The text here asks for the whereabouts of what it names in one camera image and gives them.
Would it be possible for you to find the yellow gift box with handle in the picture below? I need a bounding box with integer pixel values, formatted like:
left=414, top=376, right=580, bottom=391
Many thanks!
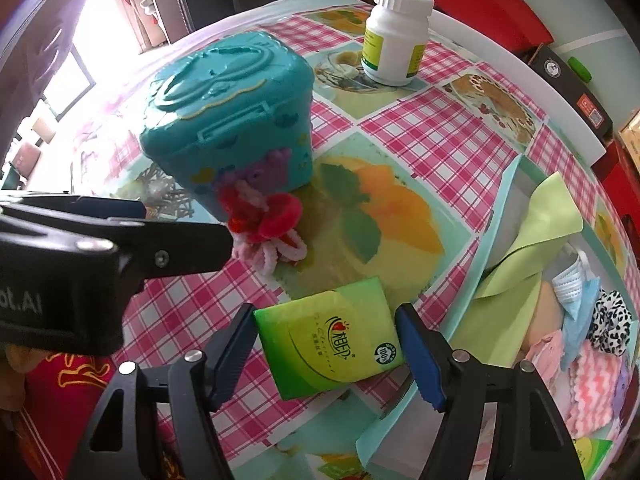
left=617, top=110, right=640, bottom=166

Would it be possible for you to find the green tissue pack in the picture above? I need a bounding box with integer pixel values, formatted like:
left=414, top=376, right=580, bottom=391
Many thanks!
left=252, top=276, right=405, bottom=402
left=570, top=437, right=615, bottom=480

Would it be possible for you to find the leopard print scrunchie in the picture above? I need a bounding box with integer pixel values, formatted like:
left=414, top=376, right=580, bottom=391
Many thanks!
left=590, top=290, right=635, bottom=356

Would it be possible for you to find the black cardboard box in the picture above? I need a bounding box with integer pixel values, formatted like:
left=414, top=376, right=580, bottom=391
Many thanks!
left=530, top=42, right=615, bottom=136

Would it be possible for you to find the red box with handle slot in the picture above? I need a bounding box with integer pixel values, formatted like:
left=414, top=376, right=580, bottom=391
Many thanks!
left=600, top=140, right=640, bottom=271

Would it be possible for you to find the red embroidered cushion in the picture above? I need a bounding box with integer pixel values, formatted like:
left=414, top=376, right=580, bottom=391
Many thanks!
left=0, top=350, right=166, bottom=480

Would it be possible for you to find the light green cloth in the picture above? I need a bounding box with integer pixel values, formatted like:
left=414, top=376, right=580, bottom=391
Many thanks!
left=452, top=175, right=585, bottom=368

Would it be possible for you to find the white pill bottle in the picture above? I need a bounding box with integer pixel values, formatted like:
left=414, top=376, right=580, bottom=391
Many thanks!
left=361, top=0, right=435, bottom=87

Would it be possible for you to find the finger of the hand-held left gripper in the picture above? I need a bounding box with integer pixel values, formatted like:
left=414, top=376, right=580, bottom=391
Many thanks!
left=0, top=192, right=148, bottom=220
left=0, top=217, right=235, bottom=281

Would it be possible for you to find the pink scrunchie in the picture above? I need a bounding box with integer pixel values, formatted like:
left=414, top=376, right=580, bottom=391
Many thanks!
left=525, top=330, right=568, bottom=391

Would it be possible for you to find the red paper gift bag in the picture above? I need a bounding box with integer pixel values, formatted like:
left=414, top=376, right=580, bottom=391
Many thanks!
left=400, top=0, right=556, bottom=53

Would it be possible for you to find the red pipe cleaner flower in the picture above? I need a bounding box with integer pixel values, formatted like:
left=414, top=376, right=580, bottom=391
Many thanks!
left=215, top=147, right=308, bottom=276

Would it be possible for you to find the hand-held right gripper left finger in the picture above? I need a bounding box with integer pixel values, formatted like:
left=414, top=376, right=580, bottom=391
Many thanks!
left=67, top=303, right=258, bottom=480

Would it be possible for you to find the blue face mask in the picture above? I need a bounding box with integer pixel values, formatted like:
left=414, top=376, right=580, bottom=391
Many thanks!
left=552, top=252, right=601, bottom=356

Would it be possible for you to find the pink striped fluffy cloth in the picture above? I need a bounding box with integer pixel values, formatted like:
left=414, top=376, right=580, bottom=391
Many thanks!
left=567, top=342, right=626, bottom=438

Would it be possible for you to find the teal plastic box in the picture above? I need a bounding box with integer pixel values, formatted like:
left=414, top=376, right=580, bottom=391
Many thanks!
left=139, top=30, right=316, bottom=211

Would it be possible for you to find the beige makeup sponge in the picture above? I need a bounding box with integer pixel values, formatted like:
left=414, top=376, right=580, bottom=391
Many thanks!
left=522, top=280, right=568, bottom=356

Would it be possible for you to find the teal shallow cardboard box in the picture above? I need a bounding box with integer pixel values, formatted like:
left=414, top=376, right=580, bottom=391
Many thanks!
left=356, top=155, right=640, bottom=480

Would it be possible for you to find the purple baby wipes packet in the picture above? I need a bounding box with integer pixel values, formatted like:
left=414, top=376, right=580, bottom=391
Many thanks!
left=612, top=355, right=633, bottom=411

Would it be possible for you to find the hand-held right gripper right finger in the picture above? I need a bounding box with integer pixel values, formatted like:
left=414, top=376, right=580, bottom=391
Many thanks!
left=394, top=303, right=586, bottom=480

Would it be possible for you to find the white chair back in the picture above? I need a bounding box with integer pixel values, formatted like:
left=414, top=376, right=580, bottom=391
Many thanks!
left=430, top=7, right=608, bottom=166

